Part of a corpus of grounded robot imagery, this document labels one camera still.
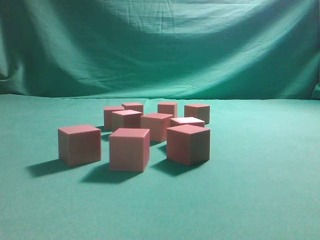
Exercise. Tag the placed pink cube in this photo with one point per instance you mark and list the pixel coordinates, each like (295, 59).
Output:
(199, 111)
(168, 108)
(135, 106)

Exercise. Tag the green cloth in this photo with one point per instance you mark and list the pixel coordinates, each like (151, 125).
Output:
(256, 63)

